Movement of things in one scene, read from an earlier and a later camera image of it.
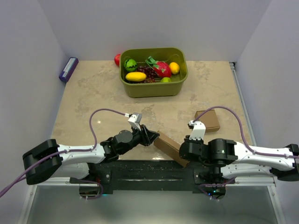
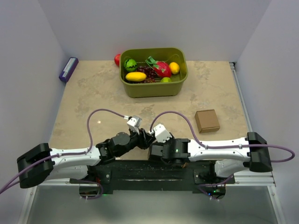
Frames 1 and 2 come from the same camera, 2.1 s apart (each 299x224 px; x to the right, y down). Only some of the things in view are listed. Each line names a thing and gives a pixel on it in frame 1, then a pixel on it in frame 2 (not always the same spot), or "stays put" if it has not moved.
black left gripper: [147, 137] stays put
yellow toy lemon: [174, 67] stays put
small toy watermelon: [130, 65] stays put
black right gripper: [186, 139] → [160, 143]
